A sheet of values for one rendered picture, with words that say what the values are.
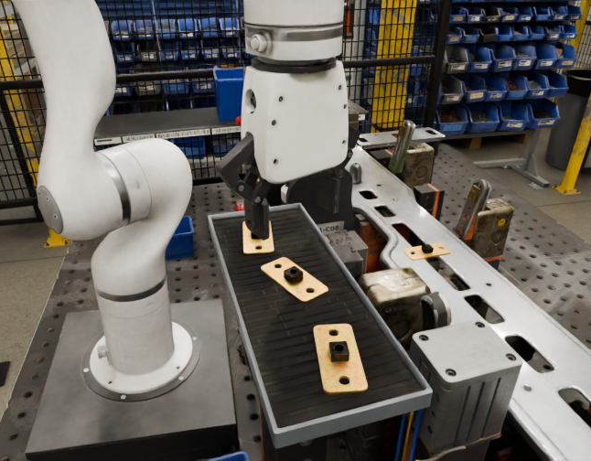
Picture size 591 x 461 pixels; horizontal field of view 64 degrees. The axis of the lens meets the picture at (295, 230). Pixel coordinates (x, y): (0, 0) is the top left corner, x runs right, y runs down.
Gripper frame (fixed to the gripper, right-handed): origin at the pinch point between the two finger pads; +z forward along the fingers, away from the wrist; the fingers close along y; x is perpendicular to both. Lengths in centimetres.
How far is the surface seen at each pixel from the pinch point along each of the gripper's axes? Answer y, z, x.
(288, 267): 0.8, 8.4, 2.1
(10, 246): -15, 125, 256
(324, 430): -10.0, 9.2, -16.8
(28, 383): -28, 55, 55
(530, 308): 38.2, 24.8, -11.6
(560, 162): 359, 119, 114
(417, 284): 19.8, 16.8, -2.9
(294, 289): -1.3, 8.4, -1.6
